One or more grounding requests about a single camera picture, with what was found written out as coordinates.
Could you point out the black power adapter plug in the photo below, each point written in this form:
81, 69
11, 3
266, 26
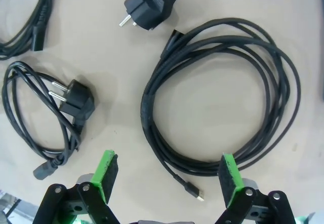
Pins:
146, 3

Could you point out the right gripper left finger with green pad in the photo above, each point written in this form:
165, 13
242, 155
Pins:
101, 173

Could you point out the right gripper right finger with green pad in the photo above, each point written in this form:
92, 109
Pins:
234, 176

